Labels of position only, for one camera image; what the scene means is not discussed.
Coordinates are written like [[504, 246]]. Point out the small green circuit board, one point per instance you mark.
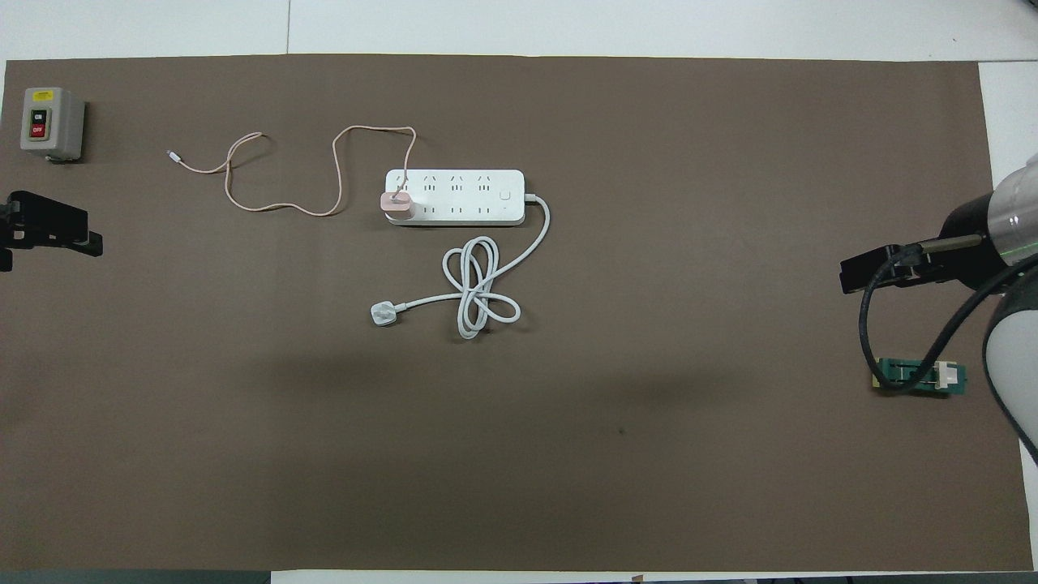
[[945, 377]]

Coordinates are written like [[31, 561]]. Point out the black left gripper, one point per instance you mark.
[[20, 219]]

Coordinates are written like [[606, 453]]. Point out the white power strip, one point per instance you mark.
[[470, 199]]

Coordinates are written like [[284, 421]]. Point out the pink charger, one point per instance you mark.
[[399, 209]]

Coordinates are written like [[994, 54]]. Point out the brown table mat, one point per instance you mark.
[[568, 446]]

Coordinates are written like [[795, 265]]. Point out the grey on-off switch box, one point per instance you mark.
[[49, 122]]

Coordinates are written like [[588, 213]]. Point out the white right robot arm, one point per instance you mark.
[[1014, 349]]

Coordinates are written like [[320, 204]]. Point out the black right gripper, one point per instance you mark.
[[977, 264]]

